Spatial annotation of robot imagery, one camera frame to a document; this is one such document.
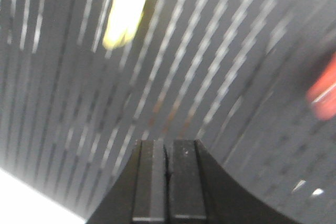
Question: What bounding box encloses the red rotary knob handle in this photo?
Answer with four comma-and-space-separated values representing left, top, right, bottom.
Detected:
306, 53, 335, 121

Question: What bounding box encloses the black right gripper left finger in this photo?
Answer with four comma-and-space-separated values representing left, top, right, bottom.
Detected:
132, 140, 166, 221

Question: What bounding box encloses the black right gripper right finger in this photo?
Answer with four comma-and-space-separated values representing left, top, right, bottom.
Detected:
169, 140, 207, 221

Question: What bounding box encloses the yellow rotary knob handle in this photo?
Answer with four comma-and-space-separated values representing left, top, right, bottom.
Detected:
102, 0, 146, 50

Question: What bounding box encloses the white height-adjustable table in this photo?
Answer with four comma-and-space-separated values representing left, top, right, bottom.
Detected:
1, 169, 86, 223

